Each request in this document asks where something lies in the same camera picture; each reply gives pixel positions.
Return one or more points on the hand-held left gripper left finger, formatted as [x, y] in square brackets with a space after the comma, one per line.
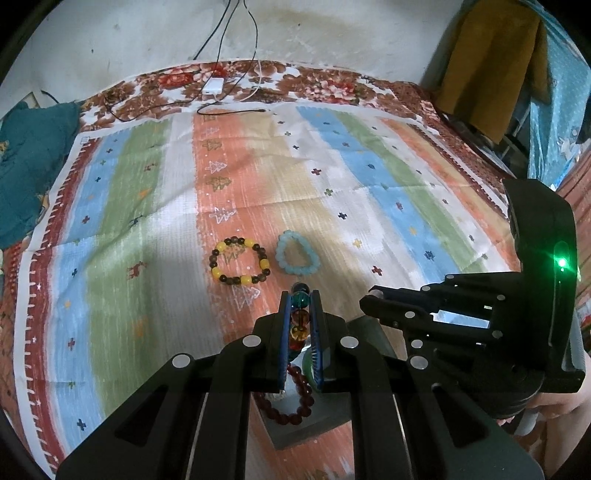
[287, 332]

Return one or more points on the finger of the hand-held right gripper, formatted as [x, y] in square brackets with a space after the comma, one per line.
[452, 348]
[397, 302]

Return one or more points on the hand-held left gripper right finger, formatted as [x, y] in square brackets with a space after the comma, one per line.
[317, 341]

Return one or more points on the rectangular metal tin box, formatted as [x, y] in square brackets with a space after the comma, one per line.
[300, 436]

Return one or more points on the person's right hand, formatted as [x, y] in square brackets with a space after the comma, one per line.
[558, 405]

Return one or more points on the striped colourful cloth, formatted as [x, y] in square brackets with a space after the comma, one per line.
[138, 207]

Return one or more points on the blue printed hanging cloth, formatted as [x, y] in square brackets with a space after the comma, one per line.
[563, 92]

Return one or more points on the white charger adapter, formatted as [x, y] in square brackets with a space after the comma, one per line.
[213, 86]

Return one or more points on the mustard hanging cloth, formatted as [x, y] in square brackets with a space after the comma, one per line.
[494, 60]

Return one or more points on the teal cloth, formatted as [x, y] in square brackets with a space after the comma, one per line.
[27, 161]

